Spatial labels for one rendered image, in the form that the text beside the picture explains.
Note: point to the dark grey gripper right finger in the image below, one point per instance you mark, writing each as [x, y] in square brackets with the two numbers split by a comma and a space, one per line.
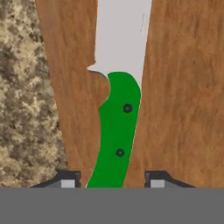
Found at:
[157, 176]

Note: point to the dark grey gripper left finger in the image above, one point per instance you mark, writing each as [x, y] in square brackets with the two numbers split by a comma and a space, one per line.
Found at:
[68, 177]

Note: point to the brown wooden cutting board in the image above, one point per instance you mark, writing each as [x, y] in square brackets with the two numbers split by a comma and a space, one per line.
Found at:
[180, 96]

